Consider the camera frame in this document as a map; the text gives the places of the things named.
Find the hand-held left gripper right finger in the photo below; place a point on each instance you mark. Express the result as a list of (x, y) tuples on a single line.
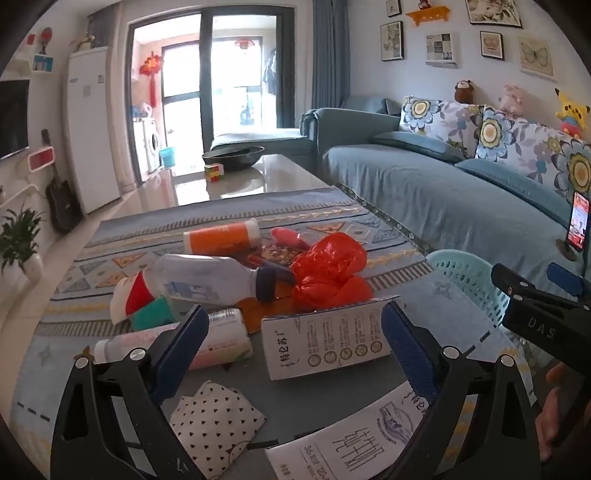
[(406, 350)]

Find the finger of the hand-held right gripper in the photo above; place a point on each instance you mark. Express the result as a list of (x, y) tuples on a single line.
[(564, 279), (517, 281)]

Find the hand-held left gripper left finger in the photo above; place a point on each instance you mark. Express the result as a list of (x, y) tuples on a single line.
[(182, 350)]

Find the pink white tube bottle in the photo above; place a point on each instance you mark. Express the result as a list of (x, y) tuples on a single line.
[(221, 332)]

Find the light teal plastic basket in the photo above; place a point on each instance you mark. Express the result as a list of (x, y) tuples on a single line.
[(471, 281)]

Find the red white paper cup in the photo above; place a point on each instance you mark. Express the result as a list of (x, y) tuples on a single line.
[(134, 297)]

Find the clear spray bottle blue nozzle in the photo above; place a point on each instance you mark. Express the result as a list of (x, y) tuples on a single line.
[(207, 279)]

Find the white dotted cloth pouch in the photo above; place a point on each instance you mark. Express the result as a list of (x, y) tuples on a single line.
[(217, 424)]

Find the white printed milk carton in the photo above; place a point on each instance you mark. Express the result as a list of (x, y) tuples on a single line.
[(323, 337)]

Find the orange foil packet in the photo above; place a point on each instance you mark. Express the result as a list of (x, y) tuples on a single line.
[(261, 316)]

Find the red plastic bag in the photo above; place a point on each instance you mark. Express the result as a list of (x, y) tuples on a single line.
[(330, 272)]

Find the orange white cylinder canister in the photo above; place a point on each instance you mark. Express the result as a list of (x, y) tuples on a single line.
[(217, 237)]

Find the patterned snack wrapper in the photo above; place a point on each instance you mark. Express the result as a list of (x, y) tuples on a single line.
[(281, 254)]

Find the pink plastic wrapper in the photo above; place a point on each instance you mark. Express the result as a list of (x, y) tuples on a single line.
[(288, 236)]

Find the person's right hand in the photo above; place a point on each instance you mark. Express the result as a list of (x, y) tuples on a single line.
[(551, 406)]

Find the phone stand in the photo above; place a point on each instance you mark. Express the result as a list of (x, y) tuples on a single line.
[(568, 251)]

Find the smartphone with lit screen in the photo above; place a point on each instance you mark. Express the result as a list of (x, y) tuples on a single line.
[(578, 221)]

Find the plain blue cushion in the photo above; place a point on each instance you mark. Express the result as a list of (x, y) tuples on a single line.
[(512, 184), (415, 145)]

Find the floral cushion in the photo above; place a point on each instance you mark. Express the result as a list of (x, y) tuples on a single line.
[(512, 138), (575, 166), (434, 120)]

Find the blue patterned table mat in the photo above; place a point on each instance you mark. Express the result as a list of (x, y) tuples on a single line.
[(152, 230)]

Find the blue sofa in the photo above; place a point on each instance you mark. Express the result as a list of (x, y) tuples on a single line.
[(415, 203)]

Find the yellow plush toy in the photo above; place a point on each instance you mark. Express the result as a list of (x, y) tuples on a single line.
[(571, 113)]

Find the colourful puzzle cube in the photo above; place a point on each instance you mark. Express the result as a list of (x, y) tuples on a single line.
[(214, 172)]

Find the pink plush toy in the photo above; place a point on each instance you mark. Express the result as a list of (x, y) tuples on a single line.
[(512, 99)]

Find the black guitar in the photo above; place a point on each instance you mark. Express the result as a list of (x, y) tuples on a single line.
[(62, 203)]

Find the blue bucket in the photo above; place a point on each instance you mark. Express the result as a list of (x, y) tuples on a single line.
[(168, 157)]

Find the brown bear plush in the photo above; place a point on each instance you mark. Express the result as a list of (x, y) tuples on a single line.
[(464, 91)]

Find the green potted plant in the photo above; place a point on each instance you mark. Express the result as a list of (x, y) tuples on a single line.
[(18, 240)]

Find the black bowl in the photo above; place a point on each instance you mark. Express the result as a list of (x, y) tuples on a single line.
[(233, 158)]

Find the white washing machine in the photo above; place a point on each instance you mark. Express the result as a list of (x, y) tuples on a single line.
[(148, 145)]

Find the light framed butterfly picture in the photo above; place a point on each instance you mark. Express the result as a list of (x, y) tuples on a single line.
[(535, 59)]

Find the dark framed butterfly picture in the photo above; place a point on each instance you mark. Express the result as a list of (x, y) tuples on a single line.
[(491, 45)]

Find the white refrigerator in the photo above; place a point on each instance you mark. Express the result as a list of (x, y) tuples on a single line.
[(94, 129)]

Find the dark framed glass door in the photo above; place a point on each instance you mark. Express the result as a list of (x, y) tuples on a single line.
[(207, 78)]

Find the red knot ornament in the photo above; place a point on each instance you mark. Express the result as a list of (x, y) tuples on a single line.
[(151, 74)]

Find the blue curtain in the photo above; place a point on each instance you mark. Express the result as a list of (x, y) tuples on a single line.
[(332, 55)]

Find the hanging clothes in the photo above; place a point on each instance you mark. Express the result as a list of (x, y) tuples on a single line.
[(269, 71)]

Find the small black framed picture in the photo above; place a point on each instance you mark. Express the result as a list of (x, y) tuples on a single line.
[(394, 8)]

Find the small red hanging ornament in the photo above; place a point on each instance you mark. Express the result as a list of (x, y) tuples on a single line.
[(243, 44)]

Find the red table tennis paddle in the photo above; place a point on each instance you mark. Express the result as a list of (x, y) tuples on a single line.
[(45, 36)]

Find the red white wall holder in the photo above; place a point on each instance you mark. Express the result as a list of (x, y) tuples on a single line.
[(42, 159)]

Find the large flower wall picture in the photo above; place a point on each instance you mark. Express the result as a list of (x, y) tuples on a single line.
[(493, 11)]

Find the black framed wall picture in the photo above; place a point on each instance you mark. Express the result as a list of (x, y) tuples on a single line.
[(392, 40)]

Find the orange wall shelf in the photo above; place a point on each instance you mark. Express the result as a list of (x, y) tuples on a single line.
[(427, 16)]

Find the wall television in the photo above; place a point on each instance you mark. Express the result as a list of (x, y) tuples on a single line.
[(13, 120)]

